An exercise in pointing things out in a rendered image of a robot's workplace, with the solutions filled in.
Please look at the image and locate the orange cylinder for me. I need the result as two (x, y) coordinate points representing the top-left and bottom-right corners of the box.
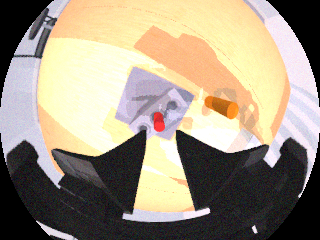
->
(204, 95), (239, 119)

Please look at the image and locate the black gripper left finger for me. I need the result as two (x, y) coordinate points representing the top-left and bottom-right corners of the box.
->
(51, 131), (147, 215)

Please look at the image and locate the red peg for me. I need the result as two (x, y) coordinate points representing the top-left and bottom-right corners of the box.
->
(153, 112), (165, 132)

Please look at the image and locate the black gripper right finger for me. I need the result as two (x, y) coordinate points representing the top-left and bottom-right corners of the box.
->
(176, 129), (269, 212)

